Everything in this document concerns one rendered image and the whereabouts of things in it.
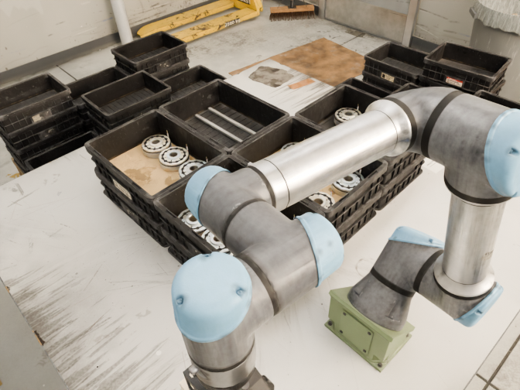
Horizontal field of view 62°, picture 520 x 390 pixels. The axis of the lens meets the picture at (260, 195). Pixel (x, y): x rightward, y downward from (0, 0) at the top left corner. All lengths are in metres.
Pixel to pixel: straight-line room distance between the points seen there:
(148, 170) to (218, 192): 1.01
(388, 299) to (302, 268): 0.64
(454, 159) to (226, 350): 0.45
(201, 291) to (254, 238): 0.10
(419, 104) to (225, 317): 0.48
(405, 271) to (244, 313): 0.69
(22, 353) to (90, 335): 0.98
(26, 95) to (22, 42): 1.49
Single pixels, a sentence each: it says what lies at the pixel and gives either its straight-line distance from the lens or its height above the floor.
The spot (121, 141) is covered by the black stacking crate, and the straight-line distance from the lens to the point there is 1.62.
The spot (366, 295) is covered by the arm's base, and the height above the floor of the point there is 0.89.
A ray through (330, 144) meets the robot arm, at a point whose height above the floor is 1.40.
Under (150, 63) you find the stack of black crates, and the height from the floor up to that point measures 0.55.
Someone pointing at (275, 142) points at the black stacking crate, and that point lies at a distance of 1.52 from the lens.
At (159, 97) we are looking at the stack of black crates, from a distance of 2.48.
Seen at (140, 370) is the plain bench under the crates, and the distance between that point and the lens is 1.23.
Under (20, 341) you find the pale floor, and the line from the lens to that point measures 2.31.
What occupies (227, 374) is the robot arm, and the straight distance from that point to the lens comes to 0.49.
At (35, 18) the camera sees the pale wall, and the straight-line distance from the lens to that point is 4.37.
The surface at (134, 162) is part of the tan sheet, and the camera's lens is 1.58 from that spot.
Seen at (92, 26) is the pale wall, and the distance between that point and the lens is 4.57.
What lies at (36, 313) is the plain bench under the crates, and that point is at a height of 0.70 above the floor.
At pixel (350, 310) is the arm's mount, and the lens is 1.09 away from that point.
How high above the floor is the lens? 1.77
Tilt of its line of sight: 43 degrees down
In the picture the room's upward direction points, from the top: 3 degrees counter-clockwise
